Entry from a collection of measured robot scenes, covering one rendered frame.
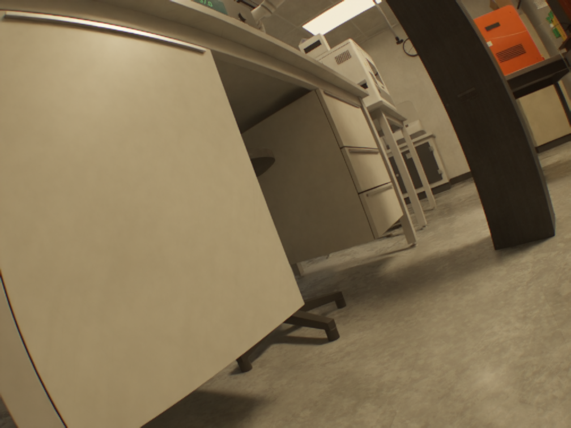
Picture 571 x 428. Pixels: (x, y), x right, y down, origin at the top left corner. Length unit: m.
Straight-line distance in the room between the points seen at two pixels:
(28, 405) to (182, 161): 0.42
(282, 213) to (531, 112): 4.18
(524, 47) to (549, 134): 2.87
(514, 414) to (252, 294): 0.46
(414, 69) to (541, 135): 2.24
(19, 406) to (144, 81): 0.51
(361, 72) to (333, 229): 1.35
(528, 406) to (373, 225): 0.87
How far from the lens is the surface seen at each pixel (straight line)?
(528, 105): 4.93
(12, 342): 0.37
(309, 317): 0.96
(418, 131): 4.55
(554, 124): 5.00
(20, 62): 0.51
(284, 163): 1.30
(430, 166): 4.47
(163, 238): 0.46
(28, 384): 0.37
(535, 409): 0.51
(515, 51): 2.20
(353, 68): 2.32
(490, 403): 0.54
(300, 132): 1.26
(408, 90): 5.29
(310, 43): 2.51
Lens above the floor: 0.36
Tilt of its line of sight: 2 degrees up
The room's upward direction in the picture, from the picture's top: 21 degrees counter-clockwise
